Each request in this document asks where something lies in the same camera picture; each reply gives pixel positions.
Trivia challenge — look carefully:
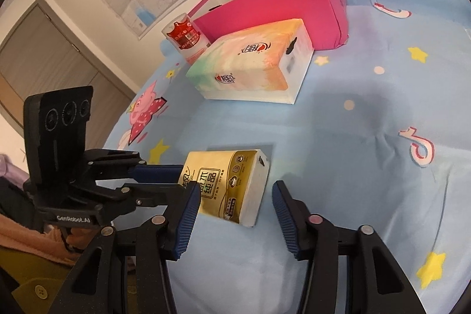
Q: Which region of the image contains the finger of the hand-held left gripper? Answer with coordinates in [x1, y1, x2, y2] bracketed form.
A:
[96, 182, 185, 214]
[85, 150, 185, 183]

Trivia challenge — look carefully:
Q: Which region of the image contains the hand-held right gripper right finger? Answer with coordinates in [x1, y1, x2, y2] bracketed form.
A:
[271, 180, 424, 314]

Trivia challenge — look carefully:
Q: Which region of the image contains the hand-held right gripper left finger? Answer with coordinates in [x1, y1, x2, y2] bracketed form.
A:
[48, 183, 202, 314]

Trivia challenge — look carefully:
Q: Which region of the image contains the gold tissue pack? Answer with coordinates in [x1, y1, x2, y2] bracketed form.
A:
[180, 148, 270, 228]

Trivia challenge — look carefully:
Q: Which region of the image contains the white spray bottle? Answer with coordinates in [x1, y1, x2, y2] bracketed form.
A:
[162, 13, 212, 65]

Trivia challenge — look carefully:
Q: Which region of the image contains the pastel tissue pack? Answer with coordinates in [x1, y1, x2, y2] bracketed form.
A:
[185, 19, 314, 105]

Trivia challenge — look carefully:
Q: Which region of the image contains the pink cardboard box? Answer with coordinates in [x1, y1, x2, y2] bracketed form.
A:
[188, 0, 349, 50]

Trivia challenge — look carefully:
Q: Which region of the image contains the person's left forearm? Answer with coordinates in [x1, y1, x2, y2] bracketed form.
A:
[0, 213, 102, 265]

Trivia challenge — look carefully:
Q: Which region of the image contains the purple cloth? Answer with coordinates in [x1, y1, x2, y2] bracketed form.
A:
[0, 152, 27, 183]

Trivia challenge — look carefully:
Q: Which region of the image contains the brown wooden door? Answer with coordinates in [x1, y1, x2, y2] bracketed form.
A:
[0, 0, 135, 138]

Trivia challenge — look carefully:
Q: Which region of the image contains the blue cartoon bed sheet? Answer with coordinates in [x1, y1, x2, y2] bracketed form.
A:
[103, 0, 471, 314]

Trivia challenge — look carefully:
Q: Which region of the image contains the yellow buttoned garment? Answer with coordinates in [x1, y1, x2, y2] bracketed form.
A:
[0, 251, 85, 314]

